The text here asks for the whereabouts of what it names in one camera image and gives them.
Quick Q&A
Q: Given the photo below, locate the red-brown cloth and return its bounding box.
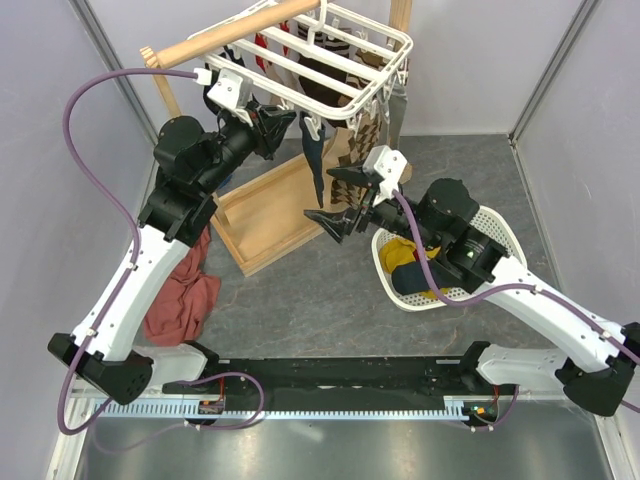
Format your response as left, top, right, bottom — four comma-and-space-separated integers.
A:
143, 228, 221, 347

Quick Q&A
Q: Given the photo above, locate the wooden hanger stand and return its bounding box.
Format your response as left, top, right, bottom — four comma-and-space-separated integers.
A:
138, 0, 414, 277

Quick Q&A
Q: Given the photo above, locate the red white hanging sock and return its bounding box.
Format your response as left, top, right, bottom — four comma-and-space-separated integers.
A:
254, 21, 290, 73

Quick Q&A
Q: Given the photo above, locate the white plastic laundry basket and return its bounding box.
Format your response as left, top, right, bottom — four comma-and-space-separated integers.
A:
370, 207, 524, 312

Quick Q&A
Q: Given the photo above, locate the purple cable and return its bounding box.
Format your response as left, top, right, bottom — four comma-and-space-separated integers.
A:
57, 68, 201, 435
394, 192, 640, 364

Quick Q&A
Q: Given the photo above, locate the white plastic clip hanger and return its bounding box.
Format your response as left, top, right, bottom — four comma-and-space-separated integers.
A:
199, 1, 414, 139

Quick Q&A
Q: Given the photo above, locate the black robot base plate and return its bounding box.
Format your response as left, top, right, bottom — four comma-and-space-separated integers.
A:
162, 354, 521, 411

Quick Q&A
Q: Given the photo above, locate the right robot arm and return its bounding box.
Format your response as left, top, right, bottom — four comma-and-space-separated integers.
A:
304, 167, 639, 417

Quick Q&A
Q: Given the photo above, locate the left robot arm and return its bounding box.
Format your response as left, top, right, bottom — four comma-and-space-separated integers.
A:
48, 102, 296, 405

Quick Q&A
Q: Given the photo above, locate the beige brown argyle sock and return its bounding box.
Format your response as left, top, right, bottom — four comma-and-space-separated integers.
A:
323, 112, 382, 212

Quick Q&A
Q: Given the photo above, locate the brown striped hanging sock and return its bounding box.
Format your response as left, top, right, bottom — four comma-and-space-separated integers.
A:
291, 8, 414, 121

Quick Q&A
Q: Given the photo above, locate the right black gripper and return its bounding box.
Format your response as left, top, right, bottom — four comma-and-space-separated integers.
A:
305, 155, 443, 251

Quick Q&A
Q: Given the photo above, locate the grey striped hanging sock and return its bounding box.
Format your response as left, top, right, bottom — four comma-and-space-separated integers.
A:
380, 83, 408, 150

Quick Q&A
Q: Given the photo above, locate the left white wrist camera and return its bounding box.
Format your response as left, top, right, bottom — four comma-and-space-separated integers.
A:
194, 68, 253, 126

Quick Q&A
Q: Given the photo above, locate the black hanging sock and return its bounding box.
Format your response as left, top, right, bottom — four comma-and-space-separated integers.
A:
202, 45, 245, 116

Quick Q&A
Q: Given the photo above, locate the navy patterned sock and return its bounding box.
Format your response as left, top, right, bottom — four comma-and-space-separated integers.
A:
299, 111, 326, 208

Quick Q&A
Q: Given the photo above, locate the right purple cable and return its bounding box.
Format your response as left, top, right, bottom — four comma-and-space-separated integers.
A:
394, 192, 640, 364

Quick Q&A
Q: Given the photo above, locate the grey slotted cable duct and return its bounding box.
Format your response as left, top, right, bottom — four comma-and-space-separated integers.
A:
102, 398, 469, 421

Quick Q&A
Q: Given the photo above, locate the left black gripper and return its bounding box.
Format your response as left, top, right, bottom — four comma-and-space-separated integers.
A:
198, 101, 298, 195

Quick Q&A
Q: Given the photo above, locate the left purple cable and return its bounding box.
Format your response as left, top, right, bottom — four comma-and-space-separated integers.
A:
57, 68, 201, 435

